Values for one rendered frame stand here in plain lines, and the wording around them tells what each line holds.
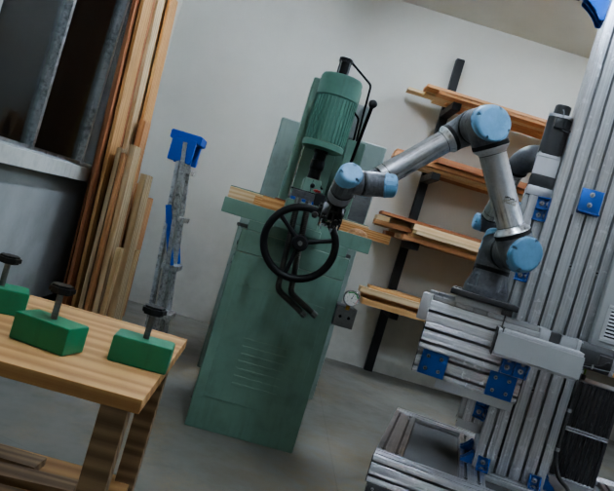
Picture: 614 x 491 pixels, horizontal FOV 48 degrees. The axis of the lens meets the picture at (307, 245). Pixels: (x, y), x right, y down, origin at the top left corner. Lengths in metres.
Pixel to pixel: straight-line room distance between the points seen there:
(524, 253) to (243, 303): 1.09
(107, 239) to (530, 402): 2.38
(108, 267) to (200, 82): 1.89
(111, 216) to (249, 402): 1.53
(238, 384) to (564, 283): 1.27
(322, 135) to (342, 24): 2.63
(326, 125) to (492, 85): 2.81
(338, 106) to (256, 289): 0.80
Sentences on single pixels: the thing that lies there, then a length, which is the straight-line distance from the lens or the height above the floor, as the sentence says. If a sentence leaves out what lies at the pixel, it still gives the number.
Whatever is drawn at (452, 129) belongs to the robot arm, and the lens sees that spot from 2.32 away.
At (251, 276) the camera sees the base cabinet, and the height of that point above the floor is 0.63.
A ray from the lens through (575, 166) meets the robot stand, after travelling 2.61.
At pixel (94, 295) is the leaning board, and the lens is 3.96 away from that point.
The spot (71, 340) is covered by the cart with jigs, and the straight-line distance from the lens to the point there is 1.28.
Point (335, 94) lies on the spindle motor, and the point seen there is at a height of 1.42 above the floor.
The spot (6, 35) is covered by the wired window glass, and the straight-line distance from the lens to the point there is 3.08.
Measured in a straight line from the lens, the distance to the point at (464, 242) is 4.83.
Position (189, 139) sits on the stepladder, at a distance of 3.49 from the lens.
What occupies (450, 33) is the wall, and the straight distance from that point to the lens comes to 5.47.
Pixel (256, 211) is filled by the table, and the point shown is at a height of 0.88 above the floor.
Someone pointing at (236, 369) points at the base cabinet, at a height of 0.26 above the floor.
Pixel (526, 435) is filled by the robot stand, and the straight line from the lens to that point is 2.62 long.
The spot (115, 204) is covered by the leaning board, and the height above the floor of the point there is 0.71.
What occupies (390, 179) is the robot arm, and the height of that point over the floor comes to 1.08.
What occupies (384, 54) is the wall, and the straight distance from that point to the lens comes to 5.35.
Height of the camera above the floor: 0.85
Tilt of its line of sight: 1 degrees down
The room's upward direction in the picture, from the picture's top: 17 degrees clockwise
